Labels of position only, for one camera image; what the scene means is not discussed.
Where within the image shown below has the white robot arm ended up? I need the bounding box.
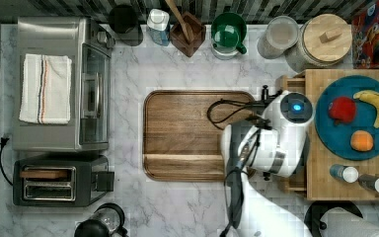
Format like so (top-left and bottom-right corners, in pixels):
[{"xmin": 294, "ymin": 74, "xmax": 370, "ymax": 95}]
[{"xmin": 220, "ymin": 91, "xmax": 315, "ymax": 237}]

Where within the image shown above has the wooden drawer cabinet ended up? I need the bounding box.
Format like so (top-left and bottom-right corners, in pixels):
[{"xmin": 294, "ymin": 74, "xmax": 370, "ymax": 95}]
[{"xmin": 282, "ymin": 69, "xmax": 379, "ymax": 201}]

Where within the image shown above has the wooden cutting board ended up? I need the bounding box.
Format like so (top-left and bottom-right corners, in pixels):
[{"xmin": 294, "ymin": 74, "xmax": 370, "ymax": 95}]
[{"xmin": 143, "ymin": 90, "xmax": 253, "ymax": 182}]

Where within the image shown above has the wooden utensil holder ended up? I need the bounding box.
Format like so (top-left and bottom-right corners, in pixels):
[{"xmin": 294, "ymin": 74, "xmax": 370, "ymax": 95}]
[{"xmin": 170, "ymin": 11, "xmax": 207, "ymax": 58}]

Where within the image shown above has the wooden spoon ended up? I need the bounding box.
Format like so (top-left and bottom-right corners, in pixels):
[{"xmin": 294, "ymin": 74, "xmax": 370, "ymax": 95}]
[{"xmin": 165, "ymin": 0, "xmax": 193, "ymax": 43}]

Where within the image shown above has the green mug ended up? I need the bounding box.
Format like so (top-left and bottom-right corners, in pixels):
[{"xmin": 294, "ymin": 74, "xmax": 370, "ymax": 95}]
[{"xmin": 211, "ymin": 12, "xmax": 247, "ymax": 60}]

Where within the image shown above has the clear water bottle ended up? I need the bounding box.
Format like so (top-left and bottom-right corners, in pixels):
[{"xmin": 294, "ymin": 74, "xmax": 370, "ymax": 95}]
[{"xmin": 147, "ymin": 9, "xmax": 170, "ymax": 46}]

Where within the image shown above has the black cup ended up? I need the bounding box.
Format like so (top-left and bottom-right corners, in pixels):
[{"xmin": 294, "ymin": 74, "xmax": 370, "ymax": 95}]
[{"xmin": 109, "ymin": 5, "xmax": 143, "ymax": 46}]

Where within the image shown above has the glass coffee pot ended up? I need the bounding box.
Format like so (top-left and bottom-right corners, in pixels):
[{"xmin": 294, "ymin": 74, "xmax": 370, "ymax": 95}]
[{"xmin": 74, "ymin": 202, "xmax": 128, "ymax": 237}]

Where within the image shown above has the black toaster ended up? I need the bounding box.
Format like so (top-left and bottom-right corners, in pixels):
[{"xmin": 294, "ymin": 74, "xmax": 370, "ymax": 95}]
[{"xmin": 13, "ymin": 154, "xmax": 114, "ymax": 207}]

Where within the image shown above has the stainless toaster oven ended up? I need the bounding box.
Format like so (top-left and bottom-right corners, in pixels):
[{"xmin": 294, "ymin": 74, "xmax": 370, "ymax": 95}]
[{"xmin": 13, "ymin": 17, "xmax": 114, "ymax": 152}]

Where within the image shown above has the white striped towel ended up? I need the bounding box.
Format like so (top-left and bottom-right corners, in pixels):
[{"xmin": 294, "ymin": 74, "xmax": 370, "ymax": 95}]
[{"xmin": 19, "ymin": 53, "xmax": 72, "ymax": 124}]

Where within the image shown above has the blue plate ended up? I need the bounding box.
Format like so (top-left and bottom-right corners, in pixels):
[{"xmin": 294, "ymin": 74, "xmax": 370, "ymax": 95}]
[{"xmin": 314, "ymin": 75, "xmax": 379, "ymax": 162}]

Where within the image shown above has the red apple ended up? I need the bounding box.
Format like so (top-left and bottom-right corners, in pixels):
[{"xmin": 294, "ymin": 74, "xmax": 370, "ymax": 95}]
[{"xmin": 328, "ymin": 97, "xmax": 356, "ymax": 125}]

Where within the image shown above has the jar with wooden lid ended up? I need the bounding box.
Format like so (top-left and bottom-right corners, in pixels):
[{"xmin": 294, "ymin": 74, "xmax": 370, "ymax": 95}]
[{"xmin": 285, "ymin": 14, "xmax": 352, "ymax": 72}]

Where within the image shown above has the blue shaker bottle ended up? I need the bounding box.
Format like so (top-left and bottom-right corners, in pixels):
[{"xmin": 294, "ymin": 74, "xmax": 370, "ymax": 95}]
[{"xmin": 330, "ymin": 164, "xmax": 359, "ymax": 184}]

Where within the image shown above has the orange fruit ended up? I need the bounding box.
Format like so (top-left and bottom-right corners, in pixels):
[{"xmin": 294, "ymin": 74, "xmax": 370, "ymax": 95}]
[{"xmin": 350, "ymin": 130, "xmax": 374, "ymax": 152}]

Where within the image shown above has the yellow banana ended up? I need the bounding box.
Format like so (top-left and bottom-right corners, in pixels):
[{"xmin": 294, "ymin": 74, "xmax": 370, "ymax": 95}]
[{"xmin": 353, "ymin": 90, "xmax": 379, "ymax": 128}]

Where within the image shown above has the dark shaker bottle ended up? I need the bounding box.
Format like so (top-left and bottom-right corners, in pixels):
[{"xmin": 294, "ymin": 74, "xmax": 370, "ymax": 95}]
[{"xmin": 358, "ymin": 174, "xmax": 379, "ymax": 194}]

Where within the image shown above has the Froot Loops cereal box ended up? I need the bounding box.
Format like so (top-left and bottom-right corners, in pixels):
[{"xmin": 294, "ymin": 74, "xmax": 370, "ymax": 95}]
[{"xmin": 352, "ymin": 0, "xmax": 379, "ymax": 69}]

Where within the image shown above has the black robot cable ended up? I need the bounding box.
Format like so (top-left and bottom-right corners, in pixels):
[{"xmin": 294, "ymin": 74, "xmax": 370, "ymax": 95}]
[{"xmin": 206, "ymin": 98, "xmax": 266, "ymax": 131}]

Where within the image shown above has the black power cable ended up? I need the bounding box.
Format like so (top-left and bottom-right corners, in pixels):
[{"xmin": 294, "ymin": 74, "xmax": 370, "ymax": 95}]
[{"xmin": 0, "ymin": 135, "xmax": 15, "ymax": 187}]

